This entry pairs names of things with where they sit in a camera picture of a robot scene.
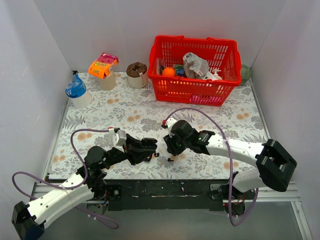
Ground blue wrapper on white cup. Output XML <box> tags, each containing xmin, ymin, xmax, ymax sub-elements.
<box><xmin>65</xmin><ymin>74</ymin><xmax>87</xmax><ymax>99</ymax></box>

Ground brown topped paper cup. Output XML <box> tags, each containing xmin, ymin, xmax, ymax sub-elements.
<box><xmin>126</xmin><ymin>62</ymin><xmax>149</xmax><ymax>89</ymax></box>

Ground floral patterned table mat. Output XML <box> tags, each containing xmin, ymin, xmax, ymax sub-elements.
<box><xmin>48</xmin><ymin>72</ymin><xmax>269</xmax><ymax>181</ymax></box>

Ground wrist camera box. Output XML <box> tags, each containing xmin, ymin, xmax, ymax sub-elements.
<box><xmin>108</xmin><ymin>127</ymin><xmax>127</xmax><ymax>153</ymax></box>
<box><xmin>161</xmin><ymin>118</ymin><xmax>178</xmax><ymax>138</ymax></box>

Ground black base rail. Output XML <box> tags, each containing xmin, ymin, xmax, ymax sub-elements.
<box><xmin>84</xmin><ymin>178</ymin><xmax>258</xmax><ymax>212</ymax></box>

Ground green blue packet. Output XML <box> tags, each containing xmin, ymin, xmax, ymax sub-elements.
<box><xmin>174</xmin><ymin>64</ymin><xmax>186</xmax><ymax>77</ymax></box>

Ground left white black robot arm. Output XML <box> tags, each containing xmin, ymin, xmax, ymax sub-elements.
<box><xmin>11</xmin><ymin>130</ymin><xmax>157</xmax><ymax>240</ymax></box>

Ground green ball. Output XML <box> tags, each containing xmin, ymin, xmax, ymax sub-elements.
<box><xmin>240</xmin><ymin>64</ymin><xmax>251</xmax><ymax>86</ymax></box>

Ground white pump bottle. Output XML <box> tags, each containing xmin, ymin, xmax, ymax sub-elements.
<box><xmin>201</xmin><ymin>69</ymin><xmax>223</xmax><ymax>81</ymax></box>

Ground beige cup under snack box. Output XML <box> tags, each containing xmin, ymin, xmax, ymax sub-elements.
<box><xmin>97</xmin><ymin>71</ymin><xmax>117</xmax><ymax>91</ymax></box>

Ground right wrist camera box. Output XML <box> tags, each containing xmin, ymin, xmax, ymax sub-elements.
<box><xmin>161</xmin><ymin>118</ymin><xmax>178</xmax><ymax>138</ymax></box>

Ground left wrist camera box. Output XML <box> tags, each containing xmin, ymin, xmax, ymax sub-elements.
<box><xmin>108</xmin><ymin>127</ymin><xmax>127</xmax><ymax>153</ymax></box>

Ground orange fruit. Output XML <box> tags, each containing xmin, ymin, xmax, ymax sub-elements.
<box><xmin>162</xmin><ymin>67</ymin><xmax>176</xmax><ymax>77</ymax></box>

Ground black taped earbud charging case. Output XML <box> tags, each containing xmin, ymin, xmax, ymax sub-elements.
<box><xmin>144</xmin><ymin>152</ymin><xmax>160</xmax><ymax>163</ymax></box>

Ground orange pink snack box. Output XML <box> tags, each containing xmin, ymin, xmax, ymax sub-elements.
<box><xmin>88</xmin><ymin>52</ymin><xmax>119</xmax><ymax>79</ymax></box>

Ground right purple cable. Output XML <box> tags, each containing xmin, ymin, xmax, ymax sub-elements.
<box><xmin>165</xmin><ymin>107</ymin><xmax>260</xmax><ymax>227</ymax></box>

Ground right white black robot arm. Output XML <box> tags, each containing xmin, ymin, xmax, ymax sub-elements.
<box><xmin>162</xmin><ymin>118</ymin><xmax>297</xmax><ymax>200</ymax></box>

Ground white cup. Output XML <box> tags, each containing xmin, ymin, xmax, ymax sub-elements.
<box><xmin>68</xmin><ymin>90</ymin><xmax>92</xmax><ymax>109</ymax></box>

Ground red plastic shopping basket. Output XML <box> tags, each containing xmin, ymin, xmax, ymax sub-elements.
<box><xmin>148</xmin><ymin>35</ymin><xmax>242</xmax><ymax>106</ymax></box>

